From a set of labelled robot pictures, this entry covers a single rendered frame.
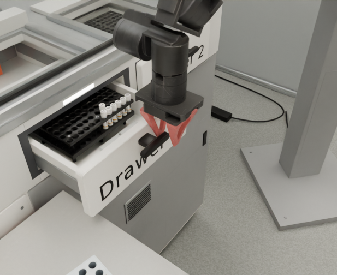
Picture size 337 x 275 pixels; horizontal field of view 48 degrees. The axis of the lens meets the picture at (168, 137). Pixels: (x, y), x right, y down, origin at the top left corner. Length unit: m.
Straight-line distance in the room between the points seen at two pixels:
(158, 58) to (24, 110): 0.26
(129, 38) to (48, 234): 0.39
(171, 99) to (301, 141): 1.18
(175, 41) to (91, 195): 0.29
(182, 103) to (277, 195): 1.24
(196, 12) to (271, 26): 1.84
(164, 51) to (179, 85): 0.06
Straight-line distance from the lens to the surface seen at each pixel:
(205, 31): 1.07
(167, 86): 0.60
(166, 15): 0.56
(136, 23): 0.62
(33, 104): 0.71
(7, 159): 0.72
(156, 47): 0.57
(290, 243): 1.71
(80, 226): 0.76
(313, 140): 1.77
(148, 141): 0.68
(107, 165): 0.65
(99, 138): 0.76
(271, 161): 1.96
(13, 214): 0.80
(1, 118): 0.68
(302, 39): 2.35
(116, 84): 0.86
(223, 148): 2.04
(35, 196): 0.82
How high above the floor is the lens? 1.36
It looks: 41 degrees down
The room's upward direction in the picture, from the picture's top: straight up
